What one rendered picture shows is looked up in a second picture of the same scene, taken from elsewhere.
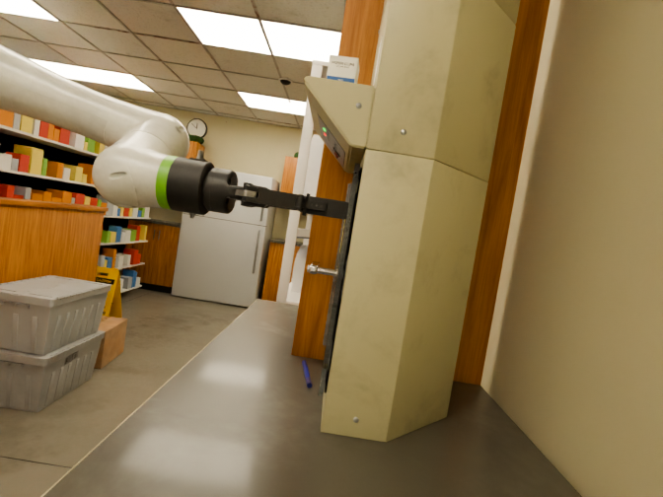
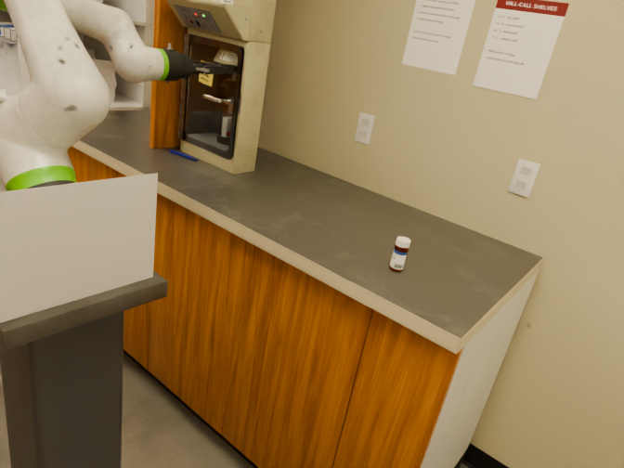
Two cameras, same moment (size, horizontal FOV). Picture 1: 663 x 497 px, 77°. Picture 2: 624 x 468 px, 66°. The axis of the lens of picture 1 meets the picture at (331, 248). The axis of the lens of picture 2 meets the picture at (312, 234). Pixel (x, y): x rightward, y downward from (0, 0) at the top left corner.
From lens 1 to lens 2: 135 cm
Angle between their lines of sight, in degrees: 57
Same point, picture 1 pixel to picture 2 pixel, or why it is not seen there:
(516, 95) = not seen: outside the picture
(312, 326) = (163, 128)
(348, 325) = (242, 125)
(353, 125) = (243, 30)
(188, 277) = not seen: outside the picture
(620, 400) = (322, 133)
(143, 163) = (156, 58)
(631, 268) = (325, 83)
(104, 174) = (141, 68)
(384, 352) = (253, 134)
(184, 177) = (176, 64)
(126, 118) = (111, 19)
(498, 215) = not seen: hidden behind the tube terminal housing
